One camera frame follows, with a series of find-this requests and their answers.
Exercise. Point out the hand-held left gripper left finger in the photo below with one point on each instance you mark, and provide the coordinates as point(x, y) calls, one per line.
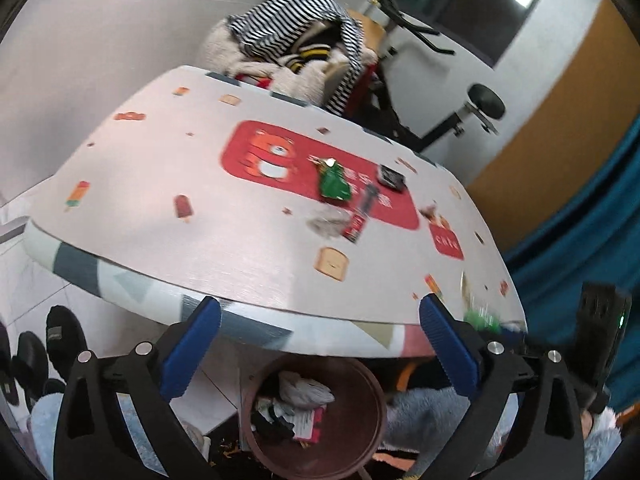
point(192, 350)

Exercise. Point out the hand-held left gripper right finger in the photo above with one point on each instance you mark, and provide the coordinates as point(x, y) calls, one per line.
point(447, 347)

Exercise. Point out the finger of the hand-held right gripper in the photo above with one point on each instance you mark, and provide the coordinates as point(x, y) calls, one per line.
point(537, 345)

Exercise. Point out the black striped cloth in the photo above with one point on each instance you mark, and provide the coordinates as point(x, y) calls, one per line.
point(272, 417)

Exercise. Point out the brown trash bin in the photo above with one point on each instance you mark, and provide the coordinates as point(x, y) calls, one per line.
point(360, 410)

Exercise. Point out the pink white packet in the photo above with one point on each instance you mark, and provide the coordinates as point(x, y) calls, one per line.
point(310, 422)

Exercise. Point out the person's right leg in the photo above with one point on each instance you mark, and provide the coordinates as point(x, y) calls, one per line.
point(425, 410)

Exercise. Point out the person's leg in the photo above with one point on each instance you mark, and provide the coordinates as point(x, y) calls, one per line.
point(425, 410)
point(47, 425)

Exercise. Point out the black shoe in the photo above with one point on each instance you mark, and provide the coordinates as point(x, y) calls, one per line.
point(65, 335)
point(30, 365)

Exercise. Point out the teal curtain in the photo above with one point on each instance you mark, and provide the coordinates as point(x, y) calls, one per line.
point(590, 200)

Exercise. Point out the red black strip packet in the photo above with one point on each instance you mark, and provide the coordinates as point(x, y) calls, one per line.
point(360, 212)

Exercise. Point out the person's left leg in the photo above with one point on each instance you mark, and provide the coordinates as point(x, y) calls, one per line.
point(47, 425)

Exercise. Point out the clear plastic wrapper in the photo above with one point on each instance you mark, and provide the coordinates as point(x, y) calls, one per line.
point(325, 222)

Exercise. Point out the small black packet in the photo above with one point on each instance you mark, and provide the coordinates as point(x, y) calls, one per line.
point(391, 177)

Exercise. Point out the green snack packet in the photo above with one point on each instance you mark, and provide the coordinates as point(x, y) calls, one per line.
point(332, 182)

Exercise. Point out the printed tablecloth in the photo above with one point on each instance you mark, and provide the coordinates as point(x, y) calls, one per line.
point(175, 135)

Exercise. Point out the black exercise bike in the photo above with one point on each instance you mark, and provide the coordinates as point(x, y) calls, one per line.
point(395, 105)

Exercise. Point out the red scarf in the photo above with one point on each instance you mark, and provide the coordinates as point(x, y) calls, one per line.
point(362, 85)

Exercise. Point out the dark jacket with yellow stripes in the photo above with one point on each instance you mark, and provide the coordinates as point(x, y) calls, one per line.
point(312, 50)

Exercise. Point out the wooden board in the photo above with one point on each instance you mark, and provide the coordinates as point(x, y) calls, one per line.
point(370, 30)

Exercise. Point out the dark window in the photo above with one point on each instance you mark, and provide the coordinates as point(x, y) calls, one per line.
point(475, 5)

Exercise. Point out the striped black white shirt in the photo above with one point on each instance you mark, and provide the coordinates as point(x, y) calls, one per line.
point(280, 15)

